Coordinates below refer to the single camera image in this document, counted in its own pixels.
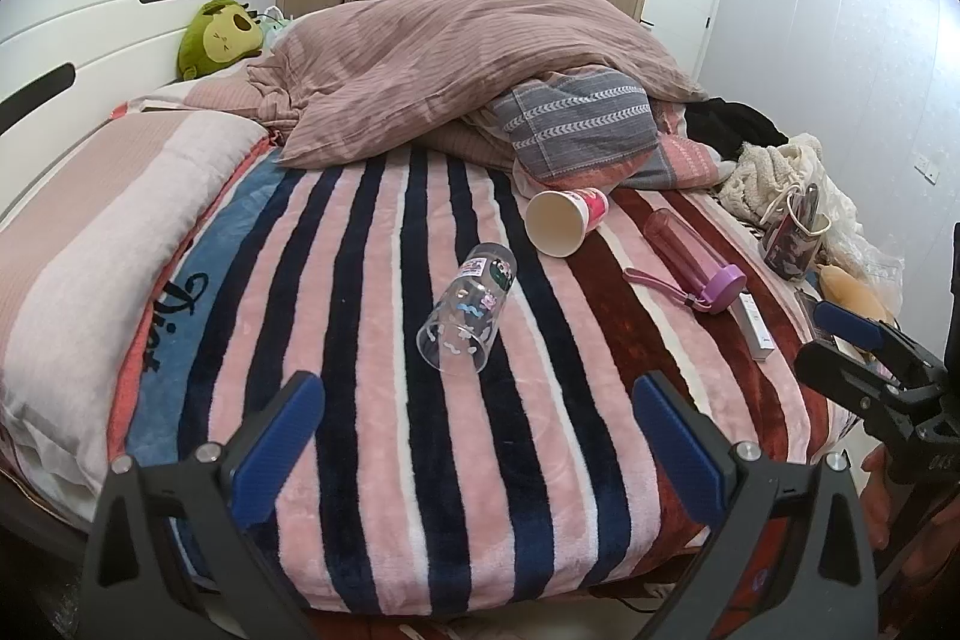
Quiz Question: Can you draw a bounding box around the pink striped duvet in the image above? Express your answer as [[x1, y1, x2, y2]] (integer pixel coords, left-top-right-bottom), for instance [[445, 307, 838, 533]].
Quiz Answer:
[[244, 0, 707, 170]]

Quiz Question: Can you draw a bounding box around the cream knitted sweater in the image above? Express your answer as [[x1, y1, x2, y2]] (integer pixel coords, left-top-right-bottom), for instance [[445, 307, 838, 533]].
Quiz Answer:
[[716, 133, 826, 221]]

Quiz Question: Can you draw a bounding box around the pink and white pillow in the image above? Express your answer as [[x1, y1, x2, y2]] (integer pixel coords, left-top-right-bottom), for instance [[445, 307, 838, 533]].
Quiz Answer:
[[0, 109, 263, 521]]

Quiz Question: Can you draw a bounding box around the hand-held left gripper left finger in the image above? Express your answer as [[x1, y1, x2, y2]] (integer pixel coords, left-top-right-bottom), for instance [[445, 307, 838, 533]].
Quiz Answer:
[[79, 371, 327, 640]]

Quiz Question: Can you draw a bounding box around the white paper cup pink print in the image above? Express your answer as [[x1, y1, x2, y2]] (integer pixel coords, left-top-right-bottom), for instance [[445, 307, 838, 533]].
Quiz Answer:
[[524, 187, 610, 259]]

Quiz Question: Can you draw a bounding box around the person's right hand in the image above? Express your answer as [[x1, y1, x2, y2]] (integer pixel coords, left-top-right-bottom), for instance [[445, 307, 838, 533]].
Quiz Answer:
[[859, 446, 960, 582]]

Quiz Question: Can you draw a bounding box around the clear plastic cup with stickers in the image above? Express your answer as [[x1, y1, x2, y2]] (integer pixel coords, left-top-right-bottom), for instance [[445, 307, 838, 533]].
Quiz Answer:
[[416, 242, 518, 375]]

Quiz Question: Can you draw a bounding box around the grey patterned pillow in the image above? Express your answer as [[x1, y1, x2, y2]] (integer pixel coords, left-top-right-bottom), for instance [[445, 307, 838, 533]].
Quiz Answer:
[[491, 70, 657, 178]]

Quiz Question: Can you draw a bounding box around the clear plastic bag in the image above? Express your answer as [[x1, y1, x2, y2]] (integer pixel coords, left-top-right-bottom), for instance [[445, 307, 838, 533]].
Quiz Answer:
[[814, 164, 907, 311]]

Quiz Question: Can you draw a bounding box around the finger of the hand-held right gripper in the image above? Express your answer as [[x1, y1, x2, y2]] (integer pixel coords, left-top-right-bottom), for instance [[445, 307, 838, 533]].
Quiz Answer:
[[795, 341, 905, 420], [813, 300, 947, 386]]

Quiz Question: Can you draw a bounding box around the purple water bottle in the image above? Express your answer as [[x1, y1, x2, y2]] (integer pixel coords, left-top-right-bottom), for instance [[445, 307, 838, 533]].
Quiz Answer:
[[624, 207, 749, 313]]

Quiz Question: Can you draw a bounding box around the white slim box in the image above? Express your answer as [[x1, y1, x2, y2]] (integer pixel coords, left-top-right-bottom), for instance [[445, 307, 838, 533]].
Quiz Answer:
[[737, 290, 775, 361]]

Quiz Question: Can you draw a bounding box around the white headboard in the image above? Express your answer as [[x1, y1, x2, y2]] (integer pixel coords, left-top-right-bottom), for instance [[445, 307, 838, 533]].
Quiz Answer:
[[0, 0, 239, 221]]

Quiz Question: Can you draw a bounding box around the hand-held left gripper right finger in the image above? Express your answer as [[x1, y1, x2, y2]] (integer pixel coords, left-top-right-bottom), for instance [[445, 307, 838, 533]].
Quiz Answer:
[[632, 372, 882, 640]]

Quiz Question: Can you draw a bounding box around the dark printed mug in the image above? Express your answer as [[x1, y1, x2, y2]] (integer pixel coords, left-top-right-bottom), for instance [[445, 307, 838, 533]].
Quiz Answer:
[[759, 184, 832, 280]]

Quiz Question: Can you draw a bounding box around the pink patterned cloth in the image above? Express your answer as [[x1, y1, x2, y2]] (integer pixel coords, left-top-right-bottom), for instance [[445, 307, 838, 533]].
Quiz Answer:
[[514, 101, 732, 199]]

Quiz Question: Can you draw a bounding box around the green plush toy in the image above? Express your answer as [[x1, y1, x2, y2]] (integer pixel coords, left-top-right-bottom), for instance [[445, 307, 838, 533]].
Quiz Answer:
[[176, 0, 263, 82]]

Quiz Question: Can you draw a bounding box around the black cloth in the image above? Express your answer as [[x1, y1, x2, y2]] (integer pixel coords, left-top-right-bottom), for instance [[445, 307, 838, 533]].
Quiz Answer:
[[684, 97, 790, 158]]

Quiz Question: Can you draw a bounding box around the striped fleece blanket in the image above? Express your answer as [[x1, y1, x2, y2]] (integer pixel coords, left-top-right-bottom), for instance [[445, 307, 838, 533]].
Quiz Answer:
[[105, 141, 833, 618]]

